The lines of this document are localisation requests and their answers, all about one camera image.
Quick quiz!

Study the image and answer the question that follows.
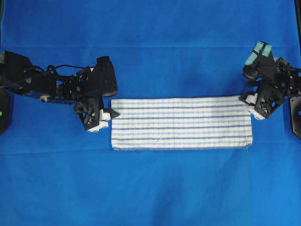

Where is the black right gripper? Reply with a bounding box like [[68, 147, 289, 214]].
[[239, 82, 285, 120]]

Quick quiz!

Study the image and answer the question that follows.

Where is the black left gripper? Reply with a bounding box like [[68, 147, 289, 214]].
[[73, 95, 120, 132]]

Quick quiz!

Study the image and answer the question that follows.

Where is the white blue-striped towel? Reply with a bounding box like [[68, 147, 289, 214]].
[[111, 96, 253, 150]]

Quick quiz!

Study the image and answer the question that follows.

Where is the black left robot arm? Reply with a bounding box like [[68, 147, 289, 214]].
[[0, 51, 120, 133]]

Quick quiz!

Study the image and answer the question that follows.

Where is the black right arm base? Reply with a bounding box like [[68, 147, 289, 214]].
[[289, 96, 301, 139]]

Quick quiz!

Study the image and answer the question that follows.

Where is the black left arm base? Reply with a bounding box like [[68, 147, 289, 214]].
[[0, 89, 14, 134]]

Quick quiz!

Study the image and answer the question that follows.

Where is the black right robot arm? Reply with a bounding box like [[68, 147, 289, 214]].
[[239, 57, 301, 120]]

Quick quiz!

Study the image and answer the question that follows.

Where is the blue table cloth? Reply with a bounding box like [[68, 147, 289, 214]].
[[0, 0, 301, 226]]

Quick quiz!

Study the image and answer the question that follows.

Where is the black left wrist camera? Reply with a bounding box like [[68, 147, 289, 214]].
[[89, 56, 118, 97]]

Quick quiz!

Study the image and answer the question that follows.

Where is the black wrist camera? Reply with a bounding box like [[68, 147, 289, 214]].
[[89, 56, 118, 97], [242, 41, 276, 81]]

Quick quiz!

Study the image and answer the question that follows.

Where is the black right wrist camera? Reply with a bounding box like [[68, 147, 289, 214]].
[[242, 41, 276, 81]]

